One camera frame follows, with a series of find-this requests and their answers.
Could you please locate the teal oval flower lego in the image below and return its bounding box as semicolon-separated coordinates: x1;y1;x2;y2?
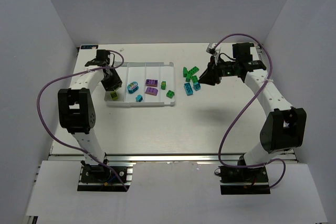
127;81;139;94

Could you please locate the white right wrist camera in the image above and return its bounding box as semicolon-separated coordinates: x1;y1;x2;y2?
206;43;221;64

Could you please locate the teal small lego brick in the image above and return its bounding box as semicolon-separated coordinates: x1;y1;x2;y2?
193;82;201;91

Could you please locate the green lego piece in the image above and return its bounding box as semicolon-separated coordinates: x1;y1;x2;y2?
161;81;166;90

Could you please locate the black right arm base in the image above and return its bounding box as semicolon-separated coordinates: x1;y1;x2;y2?
214;155;270;195

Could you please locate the green slanted lego brick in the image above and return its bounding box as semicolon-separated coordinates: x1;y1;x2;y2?
183;67;188;78

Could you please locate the teal long lego brick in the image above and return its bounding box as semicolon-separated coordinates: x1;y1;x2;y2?
184;82;193;96

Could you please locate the purple arch lego brick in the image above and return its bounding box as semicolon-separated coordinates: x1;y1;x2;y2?
145;87;158;96

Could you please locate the black corner label left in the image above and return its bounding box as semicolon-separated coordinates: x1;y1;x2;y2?
80;45;98;50

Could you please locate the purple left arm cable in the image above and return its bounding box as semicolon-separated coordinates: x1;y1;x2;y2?
36;50;129;192

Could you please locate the teal small lego cube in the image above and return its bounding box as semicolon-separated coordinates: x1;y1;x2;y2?
136;94;143;102

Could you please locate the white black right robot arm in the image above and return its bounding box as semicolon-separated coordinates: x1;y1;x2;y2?
199;42;307;168

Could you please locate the white divided sorting tray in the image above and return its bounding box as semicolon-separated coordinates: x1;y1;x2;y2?
104;62;175;107

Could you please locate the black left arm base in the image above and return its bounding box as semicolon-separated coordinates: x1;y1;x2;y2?
77;161;130;192

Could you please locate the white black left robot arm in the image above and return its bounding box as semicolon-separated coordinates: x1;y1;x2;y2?
58;49;122;166

